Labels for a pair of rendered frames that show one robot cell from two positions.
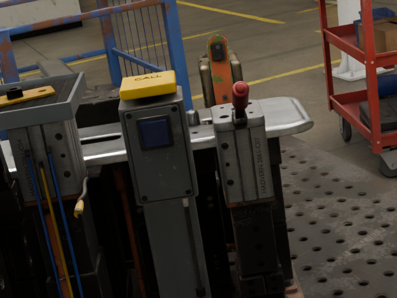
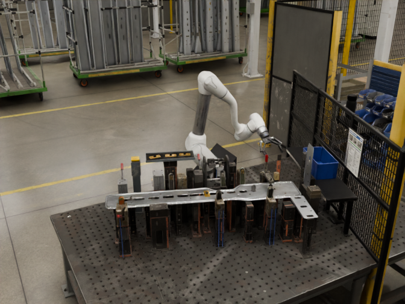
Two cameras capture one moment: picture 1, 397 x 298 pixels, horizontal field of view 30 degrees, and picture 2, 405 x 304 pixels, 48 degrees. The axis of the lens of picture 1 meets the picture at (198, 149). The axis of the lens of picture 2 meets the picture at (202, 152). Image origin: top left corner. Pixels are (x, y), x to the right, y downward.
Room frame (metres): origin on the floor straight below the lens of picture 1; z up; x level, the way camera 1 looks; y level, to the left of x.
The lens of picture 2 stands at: (3.90, 0.07, 2.59)
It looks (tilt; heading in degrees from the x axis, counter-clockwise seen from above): 24 degrees down; 171
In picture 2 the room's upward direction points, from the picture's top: straight up
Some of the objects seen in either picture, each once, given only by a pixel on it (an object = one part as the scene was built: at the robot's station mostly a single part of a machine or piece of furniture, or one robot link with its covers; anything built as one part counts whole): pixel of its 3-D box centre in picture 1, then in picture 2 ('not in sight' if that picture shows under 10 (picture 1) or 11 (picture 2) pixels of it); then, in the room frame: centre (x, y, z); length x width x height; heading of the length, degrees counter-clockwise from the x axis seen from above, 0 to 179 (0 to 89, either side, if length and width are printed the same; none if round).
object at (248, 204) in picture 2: not in sight; (249, 222); (1.29, 0.80, 0.84); 0.11 x 0.08 x 0.29; 0
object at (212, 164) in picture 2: not in sight; (215, 186); (0.91, 0.63, 0.94); 0.18 x 0.13 x 0.49; 90
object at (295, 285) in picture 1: (267, 202); (118, 219); (1.11, -0.10, 0.84); 0.18 x 0.06 x 0.29; 0
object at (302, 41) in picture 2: not in sight; (296, 88); (-1.33, 2.06, 1.00); 1.34 x 0.14 x 2.00; 19
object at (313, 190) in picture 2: not in sight; (311, 210); (1.25, 1.27, 0.88); 0.08 x 0.08 x 0.36; 0
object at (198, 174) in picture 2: not in sight; (198, 194); (0.92, 0.50, 0.89); 0.13 x 0.11 x 0.38; 0
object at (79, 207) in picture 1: (82, 195); not in sight; (0.88, 0.16, 1.00); 0.12 x 0.01 x 0.01; 0
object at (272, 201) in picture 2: not in sight; (269, 220); (1.32, 0.94, 0.87); 0.12 x 0.09 x 0.35; 0
